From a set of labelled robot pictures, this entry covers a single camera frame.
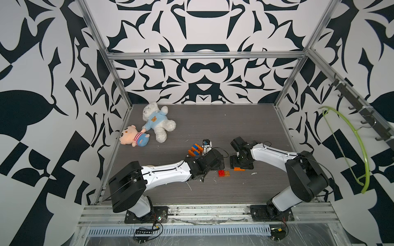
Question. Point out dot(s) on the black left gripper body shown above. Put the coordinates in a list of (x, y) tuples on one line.
[(221, 165)]

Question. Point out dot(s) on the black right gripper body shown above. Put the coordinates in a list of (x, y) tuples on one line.
[(237, 161)]

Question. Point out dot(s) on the red square lego brick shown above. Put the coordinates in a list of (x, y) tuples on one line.
[(221, 173)]

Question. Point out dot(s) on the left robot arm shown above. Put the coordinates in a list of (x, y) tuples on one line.
[(127, 187)]

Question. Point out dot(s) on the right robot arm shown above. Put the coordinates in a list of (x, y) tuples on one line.
[(305, 175)]

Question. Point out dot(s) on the white teddy bear blue shirt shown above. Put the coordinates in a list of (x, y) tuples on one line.
[(156, 119)]

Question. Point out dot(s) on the pink doll plush toy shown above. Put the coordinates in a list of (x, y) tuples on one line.
[(131, 136)]

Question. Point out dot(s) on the black connector box right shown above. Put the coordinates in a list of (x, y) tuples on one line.
[(278, 234)]

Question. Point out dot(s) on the black connector box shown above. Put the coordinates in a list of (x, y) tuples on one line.
[(278, 234), (143, 234)]

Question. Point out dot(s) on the black connector box left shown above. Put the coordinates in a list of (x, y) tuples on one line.
[(143, 234)]

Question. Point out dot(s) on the green hoop hanger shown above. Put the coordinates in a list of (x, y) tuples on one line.
[(347, 146)]

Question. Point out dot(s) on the black hook rack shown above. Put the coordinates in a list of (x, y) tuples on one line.
[(372, 118)]

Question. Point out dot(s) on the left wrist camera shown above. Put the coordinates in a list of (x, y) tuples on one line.
[(207, 146)]

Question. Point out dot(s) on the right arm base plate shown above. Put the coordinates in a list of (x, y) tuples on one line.
[(270, 213)]

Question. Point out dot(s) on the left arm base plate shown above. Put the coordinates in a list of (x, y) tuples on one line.
[(156, 214)]

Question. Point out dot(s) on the aluminium frame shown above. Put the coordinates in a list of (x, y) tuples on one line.
[(257, 70)]

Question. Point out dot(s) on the white cable duct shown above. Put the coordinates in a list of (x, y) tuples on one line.
[(187, 230)]

